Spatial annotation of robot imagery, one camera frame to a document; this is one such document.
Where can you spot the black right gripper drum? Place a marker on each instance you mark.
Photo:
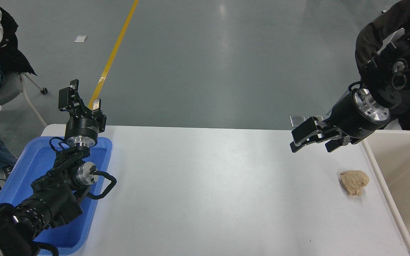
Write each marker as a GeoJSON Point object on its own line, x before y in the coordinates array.
{"type": "Point", "coordinates": [349, 117]}

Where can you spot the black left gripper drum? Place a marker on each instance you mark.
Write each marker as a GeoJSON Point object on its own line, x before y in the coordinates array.
{"type": "Point", "coordinates": [82, 126]}

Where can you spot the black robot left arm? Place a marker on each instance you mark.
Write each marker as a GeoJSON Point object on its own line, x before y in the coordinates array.
{"type": "Point", "coordinates": [55, 199]}

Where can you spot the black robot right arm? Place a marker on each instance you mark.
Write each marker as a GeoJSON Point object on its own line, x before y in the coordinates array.
{"type": "Point", "coordinates": [404, 71]}

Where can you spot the blue plastic tray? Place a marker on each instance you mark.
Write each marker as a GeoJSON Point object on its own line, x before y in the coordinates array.
{"type": "Point", "coordinates": [34, 160]}

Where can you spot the yellow floor tape line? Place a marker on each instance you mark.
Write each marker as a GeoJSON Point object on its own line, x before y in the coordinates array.
{"type": "Point", "coordinates": [114, 53]}

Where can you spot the grey chair with casters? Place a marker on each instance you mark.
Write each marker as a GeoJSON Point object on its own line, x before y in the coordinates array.
{"type": "Point", "coordinates": [5, 89]}

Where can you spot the large pale bin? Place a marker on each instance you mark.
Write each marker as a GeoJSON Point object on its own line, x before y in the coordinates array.
{"type": "Point", "coordinates": [404, 170]}

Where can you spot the seated person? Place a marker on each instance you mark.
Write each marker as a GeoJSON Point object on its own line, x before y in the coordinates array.
{"type": "Point", "coordinates": [9, 46]}

